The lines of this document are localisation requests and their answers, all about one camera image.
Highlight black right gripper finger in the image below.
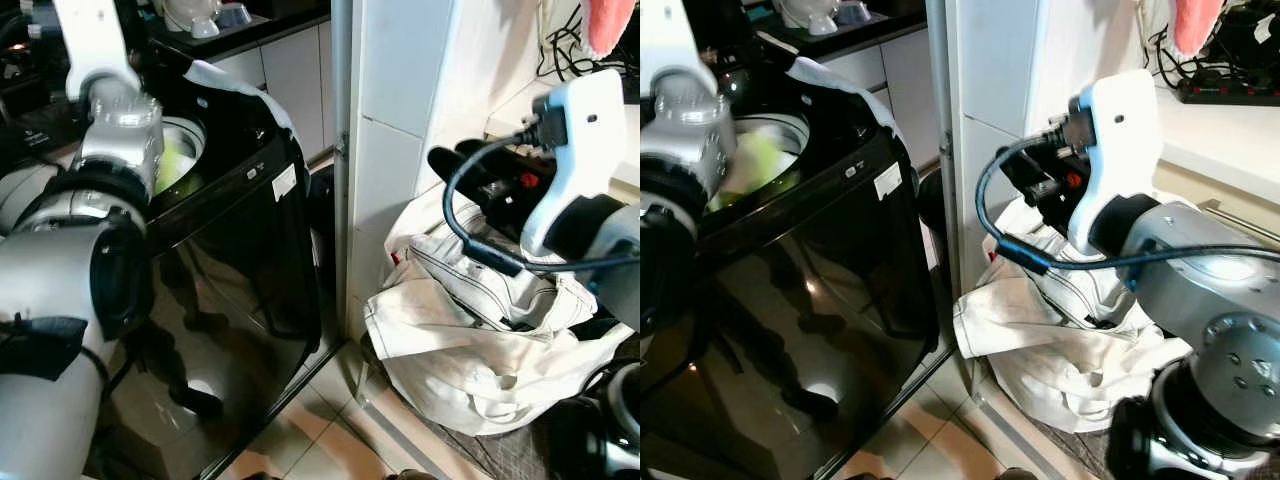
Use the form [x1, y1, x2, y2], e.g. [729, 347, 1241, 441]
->
[998, 148, 1043, 197]
[427, 145, 483, 191]

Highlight black top-load washing machine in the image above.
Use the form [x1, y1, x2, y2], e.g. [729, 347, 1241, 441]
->
[640, 40, 953, 480]
[0, 40, 337, 480]

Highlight white cabinet with black top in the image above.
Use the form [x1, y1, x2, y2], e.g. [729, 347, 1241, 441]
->
[765, 5, 946, 161]
[148, 8, 336, 166]

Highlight cream white laundry pile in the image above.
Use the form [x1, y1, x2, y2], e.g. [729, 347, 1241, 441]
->
[951, 188, 1193, 435]
[363, 183, 637, 437]

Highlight white cloth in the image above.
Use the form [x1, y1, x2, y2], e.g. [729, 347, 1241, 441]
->
[185, 58, 303, 156]
[788, 56, 893, 151]

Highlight pink hanging cloth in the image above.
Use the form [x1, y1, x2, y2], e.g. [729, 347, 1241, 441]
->
[584, 0, 637, 58]
[1170, 0, 1227, 58]

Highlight black power strip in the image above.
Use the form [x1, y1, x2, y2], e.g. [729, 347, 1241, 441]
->
[1175, 68, 1280, 107]

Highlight yellow-green garment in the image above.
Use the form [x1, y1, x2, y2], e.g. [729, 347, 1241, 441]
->
[152, 125, 206, 196]
[712, 130, 793, 213]

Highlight white kettle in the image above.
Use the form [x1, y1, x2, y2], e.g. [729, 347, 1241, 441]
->
[778, 0, 843, 31]
[158, 0, 223, 39]

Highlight grey metal door frame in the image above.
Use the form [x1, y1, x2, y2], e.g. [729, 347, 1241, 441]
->
[924, 0, 953, 346]
[329, 0, 355, 343]

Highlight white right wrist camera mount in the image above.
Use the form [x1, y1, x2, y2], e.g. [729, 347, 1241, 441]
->
[1066, 68, 1164, 257]
[518, 68, 627, 263]

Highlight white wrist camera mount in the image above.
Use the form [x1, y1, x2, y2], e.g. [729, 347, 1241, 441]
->
[640, 0, 719, 99]
[518, 68, 627, 263]
[1066, 68, 1164, 257]
[52, 0, 143, 101]

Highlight tangled black power cords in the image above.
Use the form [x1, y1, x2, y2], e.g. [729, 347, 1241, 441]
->
[536, 0, 641, 83]
[1145, 20, 1201, 96]

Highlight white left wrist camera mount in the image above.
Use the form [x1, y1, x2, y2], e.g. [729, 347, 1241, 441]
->
[52, 0, 143, 101]
[640, 0, 719, 99]

